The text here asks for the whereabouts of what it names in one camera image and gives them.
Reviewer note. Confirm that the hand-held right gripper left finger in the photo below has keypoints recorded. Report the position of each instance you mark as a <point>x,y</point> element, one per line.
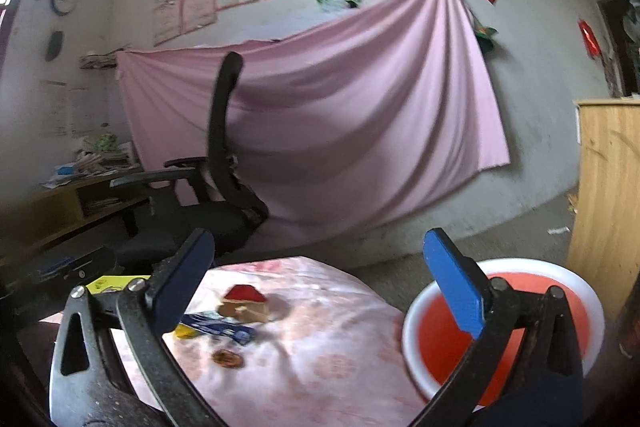
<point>182,279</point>

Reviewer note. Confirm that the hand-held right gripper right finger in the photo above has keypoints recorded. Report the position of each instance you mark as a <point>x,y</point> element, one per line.
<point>455,282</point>

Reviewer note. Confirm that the blue wrapper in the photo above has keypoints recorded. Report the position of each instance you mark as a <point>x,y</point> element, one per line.
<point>222,329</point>

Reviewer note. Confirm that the red and brown carton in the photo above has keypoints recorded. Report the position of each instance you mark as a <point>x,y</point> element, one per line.
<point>245,302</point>

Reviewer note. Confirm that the orange bin with white rim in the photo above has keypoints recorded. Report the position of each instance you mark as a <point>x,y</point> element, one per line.
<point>440,357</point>

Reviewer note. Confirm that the brown round scrap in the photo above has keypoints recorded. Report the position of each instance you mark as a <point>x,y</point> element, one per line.
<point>227,358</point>

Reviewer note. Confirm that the wooden desk shelf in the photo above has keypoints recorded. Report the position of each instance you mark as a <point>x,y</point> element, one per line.
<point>55,212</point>

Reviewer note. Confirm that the white floor scrap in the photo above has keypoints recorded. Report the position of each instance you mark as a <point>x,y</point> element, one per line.
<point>559,231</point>

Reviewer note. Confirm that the pile of papers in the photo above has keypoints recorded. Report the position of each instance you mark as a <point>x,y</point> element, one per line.
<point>95,162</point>

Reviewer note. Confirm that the floral pink tablecloth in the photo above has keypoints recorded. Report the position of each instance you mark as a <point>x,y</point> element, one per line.
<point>325,357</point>

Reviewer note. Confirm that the black office chair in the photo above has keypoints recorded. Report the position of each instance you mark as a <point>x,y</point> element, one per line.
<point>222,132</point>

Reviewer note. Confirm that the light wooden board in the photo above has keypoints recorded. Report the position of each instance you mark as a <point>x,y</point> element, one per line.
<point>607,187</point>

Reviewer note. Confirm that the pink hanging cloth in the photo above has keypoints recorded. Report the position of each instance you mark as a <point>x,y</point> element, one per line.
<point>350,107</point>

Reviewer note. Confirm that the green hat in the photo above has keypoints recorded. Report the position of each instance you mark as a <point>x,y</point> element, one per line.
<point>485,36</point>

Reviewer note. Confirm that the red hanging packet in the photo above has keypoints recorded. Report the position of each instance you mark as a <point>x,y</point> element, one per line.
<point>589,38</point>

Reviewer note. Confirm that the paper wall chart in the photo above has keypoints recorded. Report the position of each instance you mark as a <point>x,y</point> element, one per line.
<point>79,109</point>
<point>54,107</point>

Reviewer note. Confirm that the black oval wall object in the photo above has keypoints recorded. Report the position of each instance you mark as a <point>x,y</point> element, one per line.
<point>54,46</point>

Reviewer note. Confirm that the round wall clock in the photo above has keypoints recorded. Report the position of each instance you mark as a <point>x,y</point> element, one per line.
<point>65,0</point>

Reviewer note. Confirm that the dark wooden frame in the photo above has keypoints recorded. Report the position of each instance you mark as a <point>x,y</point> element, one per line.
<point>617,42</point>

